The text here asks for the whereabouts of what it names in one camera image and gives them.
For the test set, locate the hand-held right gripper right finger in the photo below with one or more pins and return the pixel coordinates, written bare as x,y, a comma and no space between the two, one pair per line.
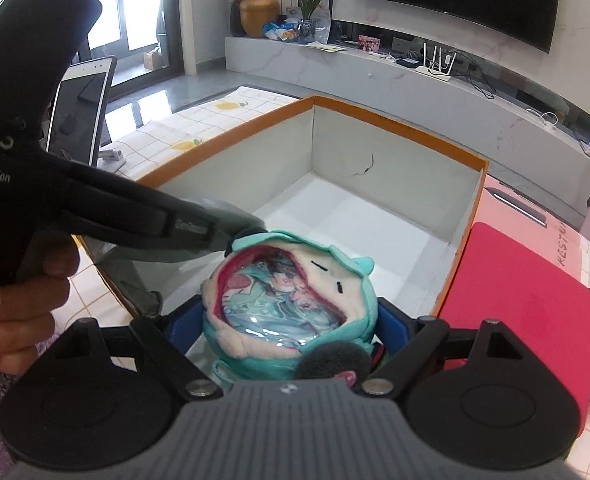
389,326

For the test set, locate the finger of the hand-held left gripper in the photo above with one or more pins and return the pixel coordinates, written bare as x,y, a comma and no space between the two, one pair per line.
190,222
130,280

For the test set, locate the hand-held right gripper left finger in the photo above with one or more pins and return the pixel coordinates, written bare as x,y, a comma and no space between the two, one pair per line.
181,327

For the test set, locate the teal plush pouch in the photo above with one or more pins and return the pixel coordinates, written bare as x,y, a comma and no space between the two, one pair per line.
285,290

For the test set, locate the orange cardboard box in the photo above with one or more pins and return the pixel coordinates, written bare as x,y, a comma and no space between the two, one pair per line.
350,150

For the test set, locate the person's left hand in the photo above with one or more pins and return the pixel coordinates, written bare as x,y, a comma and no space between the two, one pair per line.
20,320

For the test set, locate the tablet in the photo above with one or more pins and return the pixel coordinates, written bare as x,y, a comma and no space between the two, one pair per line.
75,110

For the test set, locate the grey fluffy pompom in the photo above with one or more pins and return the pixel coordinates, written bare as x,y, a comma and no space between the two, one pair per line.
332,360

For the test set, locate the lemon-print checked sheet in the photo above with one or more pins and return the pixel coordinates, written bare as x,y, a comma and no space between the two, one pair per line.
165,135

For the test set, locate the white tablet stand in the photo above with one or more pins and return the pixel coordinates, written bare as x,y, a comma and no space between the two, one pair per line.
111,154

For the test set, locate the pink cardboard box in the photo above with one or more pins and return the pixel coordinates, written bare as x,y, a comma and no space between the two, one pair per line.
515,300

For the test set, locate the glass balcony door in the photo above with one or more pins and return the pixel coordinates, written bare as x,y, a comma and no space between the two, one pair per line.
135,0

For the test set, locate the pink printed mat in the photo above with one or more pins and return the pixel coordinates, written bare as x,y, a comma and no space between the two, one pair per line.
565,225

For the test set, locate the black vase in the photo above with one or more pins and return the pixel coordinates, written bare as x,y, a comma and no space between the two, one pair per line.
237,19

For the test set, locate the blue snack packets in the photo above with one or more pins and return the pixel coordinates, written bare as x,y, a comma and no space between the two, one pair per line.
281,31

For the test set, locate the golden vase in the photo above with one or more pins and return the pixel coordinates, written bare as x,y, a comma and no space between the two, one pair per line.
259,16

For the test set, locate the yellow-green paper sheet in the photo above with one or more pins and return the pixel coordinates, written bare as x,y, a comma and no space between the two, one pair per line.
327,47

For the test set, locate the glass jar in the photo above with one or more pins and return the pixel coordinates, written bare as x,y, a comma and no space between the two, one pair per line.
306,31

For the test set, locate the grey marble television console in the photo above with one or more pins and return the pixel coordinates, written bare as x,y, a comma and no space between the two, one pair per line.
425,95

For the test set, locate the white plastic package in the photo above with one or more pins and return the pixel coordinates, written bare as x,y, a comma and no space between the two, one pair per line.
323,24

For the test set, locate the pink card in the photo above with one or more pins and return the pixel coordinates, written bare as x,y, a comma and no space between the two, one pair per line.
369,42

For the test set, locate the white router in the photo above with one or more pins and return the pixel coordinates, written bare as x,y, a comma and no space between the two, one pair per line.
437,67

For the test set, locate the black set-top box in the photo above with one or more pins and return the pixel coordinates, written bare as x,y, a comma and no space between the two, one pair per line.
408,61

